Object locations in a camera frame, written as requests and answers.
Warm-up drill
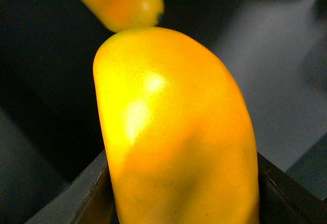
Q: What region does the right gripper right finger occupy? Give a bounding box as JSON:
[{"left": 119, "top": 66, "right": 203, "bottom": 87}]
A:
[{"left": 258, "top": 154, "right": 326, "bottom": 224}]

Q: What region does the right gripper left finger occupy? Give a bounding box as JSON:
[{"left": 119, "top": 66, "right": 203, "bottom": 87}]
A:
[{"left": 27, "top": 152, "right": 114, "bottom": 224}]

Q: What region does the yellow mango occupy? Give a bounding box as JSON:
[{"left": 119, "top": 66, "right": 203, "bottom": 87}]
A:
[
  {"left": 93, "top": 27, "right": 259, "bottom": 223},
  {"left": 81, "top": 0, "right": 165, "bottom": 33}
]

